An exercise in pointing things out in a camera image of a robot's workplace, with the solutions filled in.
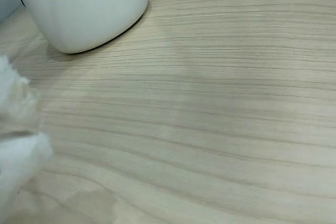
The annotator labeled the white mug black handle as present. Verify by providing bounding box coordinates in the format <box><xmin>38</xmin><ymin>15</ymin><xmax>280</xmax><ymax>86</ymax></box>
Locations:
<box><xmin>12</xmin><ymin>0</ymin><xmax>149</xmax><ymax>54</ymax></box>

